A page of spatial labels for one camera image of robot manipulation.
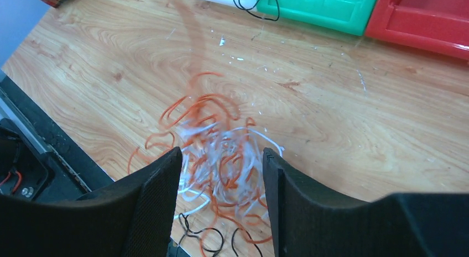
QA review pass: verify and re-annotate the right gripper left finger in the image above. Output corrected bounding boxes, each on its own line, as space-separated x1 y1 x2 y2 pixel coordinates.
1 147 183 256

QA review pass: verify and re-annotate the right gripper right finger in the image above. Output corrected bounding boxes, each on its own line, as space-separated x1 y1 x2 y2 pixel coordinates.
263 148 468 256

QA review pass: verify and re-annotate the orange thin cable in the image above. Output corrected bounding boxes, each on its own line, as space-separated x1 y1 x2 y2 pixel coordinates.
127 0 274 257

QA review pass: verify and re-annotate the white thin cable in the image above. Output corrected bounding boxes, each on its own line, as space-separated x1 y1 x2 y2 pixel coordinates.
174 124 285 221

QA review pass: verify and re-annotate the green plastic bin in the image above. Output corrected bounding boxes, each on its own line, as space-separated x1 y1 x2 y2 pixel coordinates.
257 0 376 36

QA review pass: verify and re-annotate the red plastic bin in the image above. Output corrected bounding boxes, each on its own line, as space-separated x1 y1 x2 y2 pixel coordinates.
365 0 468 60

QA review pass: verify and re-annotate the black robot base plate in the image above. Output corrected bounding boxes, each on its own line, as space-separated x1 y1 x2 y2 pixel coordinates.
1 72 114 202

